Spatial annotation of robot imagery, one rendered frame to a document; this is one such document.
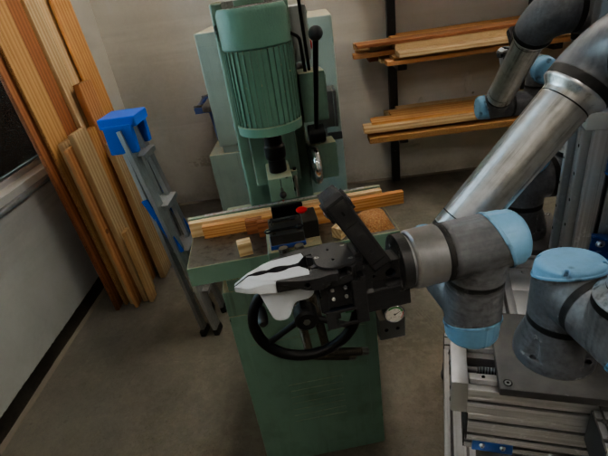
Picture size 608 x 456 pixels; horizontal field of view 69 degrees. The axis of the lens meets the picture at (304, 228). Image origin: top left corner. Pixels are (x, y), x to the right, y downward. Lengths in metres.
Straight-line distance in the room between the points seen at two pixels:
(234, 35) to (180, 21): 2.46
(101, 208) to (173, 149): 1.37
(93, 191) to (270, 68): 1.61
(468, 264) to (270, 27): 0.77
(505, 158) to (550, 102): 0.09
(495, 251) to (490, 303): 0.08
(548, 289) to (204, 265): 0.82
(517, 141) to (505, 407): 0.58
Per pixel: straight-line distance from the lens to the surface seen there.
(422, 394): 2.01
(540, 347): 0.98
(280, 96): 1.16
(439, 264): 0.54
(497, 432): 1.14
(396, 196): 1.39
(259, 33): 1.12
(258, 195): 1.51
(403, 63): 3.07
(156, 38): 3.65
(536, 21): 1.25
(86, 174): 2.53
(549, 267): 0.89
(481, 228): 0.57
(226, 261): 1.23
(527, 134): 0.71
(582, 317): 0.86
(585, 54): 0.73
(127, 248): 2.70
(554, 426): 1.12
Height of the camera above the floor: 1.53
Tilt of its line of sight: 29 degrees down
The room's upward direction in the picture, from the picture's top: 9 degrees counter-clockwise
